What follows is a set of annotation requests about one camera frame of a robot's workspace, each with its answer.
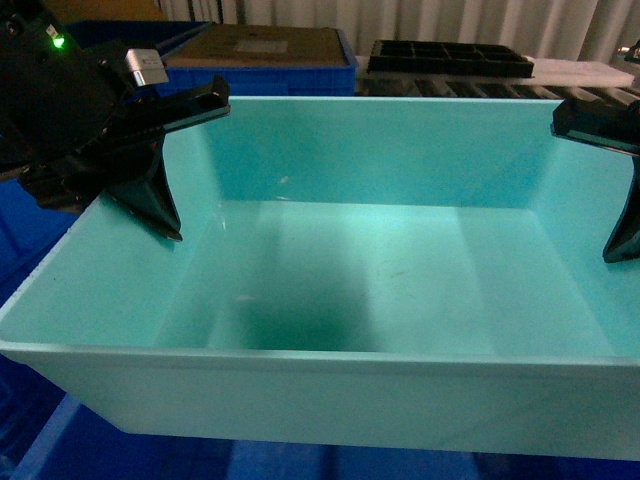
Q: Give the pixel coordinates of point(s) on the black compartment tray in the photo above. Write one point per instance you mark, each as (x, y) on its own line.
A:
(448, 58)

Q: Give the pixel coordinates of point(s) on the white foam sheet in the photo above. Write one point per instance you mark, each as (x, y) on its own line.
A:
(567, 73)

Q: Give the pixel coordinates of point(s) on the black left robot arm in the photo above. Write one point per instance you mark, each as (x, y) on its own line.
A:
(77, 123)

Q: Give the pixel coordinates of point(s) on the cardboard sheet in crate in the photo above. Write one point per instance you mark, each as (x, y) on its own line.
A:
(235, 46)

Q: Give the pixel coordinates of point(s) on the blue crate stack left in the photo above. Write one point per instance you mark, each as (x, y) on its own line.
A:
(28, 232)

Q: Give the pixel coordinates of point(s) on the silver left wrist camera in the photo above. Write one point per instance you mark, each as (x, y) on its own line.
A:
(146, 67)

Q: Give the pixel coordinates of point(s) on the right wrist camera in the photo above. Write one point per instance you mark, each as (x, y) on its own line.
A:
(630, 54)

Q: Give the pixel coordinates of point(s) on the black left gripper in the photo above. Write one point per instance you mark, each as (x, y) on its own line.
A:
(72, 130)

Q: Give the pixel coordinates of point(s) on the upper blue stacked crate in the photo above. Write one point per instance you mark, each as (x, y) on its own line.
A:
(168, 36)

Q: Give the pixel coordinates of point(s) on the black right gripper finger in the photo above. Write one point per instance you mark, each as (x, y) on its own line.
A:
(623, 243)
(595, 123)

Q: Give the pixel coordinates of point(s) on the large blue plastic crate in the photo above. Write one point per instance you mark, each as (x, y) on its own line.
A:
(47, 435)

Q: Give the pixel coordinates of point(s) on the extendable roller conveyor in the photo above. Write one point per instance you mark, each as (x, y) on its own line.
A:
(609, 91)

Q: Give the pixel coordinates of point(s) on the turquoise plastic bin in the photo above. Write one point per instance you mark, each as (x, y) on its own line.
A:
(415, 273)

